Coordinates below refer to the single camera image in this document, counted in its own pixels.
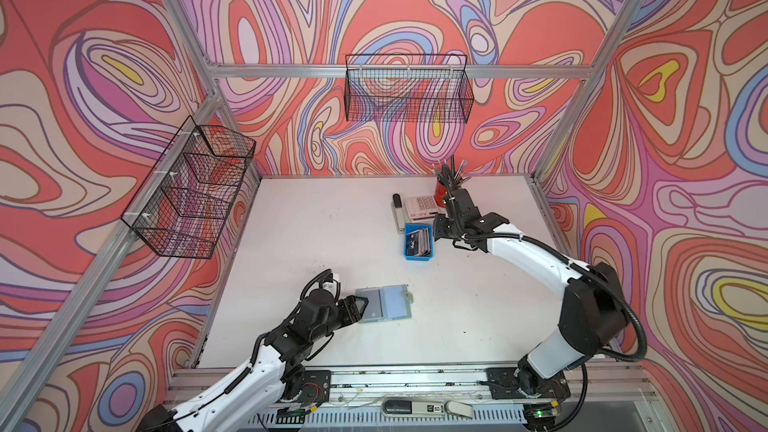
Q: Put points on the blue plastic card tray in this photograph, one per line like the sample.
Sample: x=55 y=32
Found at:
x=409 y=228

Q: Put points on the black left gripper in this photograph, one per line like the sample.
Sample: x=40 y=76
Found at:
x=353 y=315

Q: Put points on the black wire basket wall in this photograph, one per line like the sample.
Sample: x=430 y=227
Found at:
x=198 y=177
x=407 y=87

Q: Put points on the dark grey card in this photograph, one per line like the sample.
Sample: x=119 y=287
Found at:
x=374 y=309

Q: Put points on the grey handheld device on rail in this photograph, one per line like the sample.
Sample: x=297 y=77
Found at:
x=413 y=408

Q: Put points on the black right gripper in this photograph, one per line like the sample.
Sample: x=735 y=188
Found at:
x=440 y=230

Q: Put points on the red metal pencil bucket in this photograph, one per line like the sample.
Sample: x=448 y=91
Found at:
x=439 y=194

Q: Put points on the stack of cards in tray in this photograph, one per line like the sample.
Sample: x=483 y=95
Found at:
x=418 y=243

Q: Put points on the pink desk calculator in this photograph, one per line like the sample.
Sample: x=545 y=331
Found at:
x=421 y=208

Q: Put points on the beige stapler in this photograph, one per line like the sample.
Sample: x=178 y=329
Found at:
x=399 y=213

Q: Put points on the black wire basket left wall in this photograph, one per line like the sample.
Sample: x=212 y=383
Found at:
x=198 y=177

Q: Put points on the black wire basket back wall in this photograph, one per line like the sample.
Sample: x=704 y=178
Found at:
x=407 y=87

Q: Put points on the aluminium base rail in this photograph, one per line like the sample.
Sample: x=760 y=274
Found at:
x=601 y=394

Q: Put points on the mint green card holder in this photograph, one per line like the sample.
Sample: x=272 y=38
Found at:
x=396 y=302

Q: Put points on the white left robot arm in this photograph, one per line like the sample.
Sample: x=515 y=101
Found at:
x=274 y=368

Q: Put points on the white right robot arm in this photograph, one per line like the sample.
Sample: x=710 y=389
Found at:
x=595 y=317

